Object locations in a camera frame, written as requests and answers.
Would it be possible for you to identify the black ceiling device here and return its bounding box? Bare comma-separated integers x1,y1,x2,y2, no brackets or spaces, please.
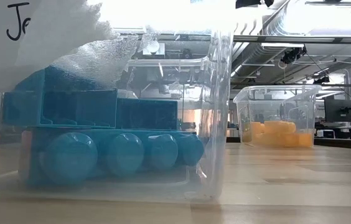
313,75,330,85

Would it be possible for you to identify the clear plastic bin with label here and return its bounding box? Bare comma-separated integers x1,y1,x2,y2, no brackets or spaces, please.
0,0,235,202

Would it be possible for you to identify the long blue toy block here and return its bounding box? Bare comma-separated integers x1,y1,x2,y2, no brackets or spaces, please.
19,129,206,187

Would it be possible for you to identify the black overhead camera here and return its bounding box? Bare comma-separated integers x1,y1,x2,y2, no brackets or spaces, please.
279,46,307,65

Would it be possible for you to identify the black computer monitor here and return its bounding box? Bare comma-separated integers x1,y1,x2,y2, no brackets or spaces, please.
324,98,351,124

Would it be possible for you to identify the white paper label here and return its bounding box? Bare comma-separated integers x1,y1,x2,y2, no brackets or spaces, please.
0,0,139,93

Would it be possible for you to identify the large yellow toy block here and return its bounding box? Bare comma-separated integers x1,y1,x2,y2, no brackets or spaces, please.
264,133,314,147

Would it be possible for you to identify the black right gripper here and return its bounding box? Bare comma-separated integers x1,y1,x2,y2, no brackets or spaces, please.
235,0,274,9

